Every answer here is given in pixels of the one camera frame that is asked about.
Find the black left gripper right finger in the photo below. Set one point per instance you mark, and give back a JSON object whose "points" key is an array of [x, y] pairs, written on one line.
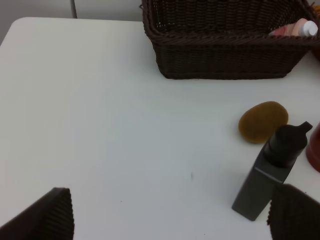
{"points": [[293, 215]]}

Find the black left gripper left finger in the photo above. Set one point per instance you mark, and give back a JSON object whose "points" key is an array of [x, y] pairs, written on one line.
{"points": [[49, 218]]}

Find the pink bottle white cap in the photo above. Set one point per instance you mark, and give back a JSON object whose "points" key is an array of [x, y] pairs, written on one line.
{"points": [[301, 28]]}

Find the red plastic cup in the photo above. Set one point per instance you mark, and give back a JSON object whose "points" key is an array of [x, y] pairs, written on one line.
{"points": [[313, 149]]}

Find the dark green pump bottle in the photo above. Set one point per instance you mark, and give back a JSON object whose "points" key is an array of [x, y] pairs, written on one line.
{"points": [[270, 169]]}

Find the brown kiwi fruit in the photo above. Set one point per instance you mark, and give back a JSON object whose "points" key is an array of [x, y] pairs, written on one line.
{"points": [[260, 122]]}

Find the dark brown wicker basket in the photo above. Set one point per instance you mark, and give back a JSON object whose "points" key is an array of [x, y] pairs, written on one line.
{"points": [[226, 39]]}

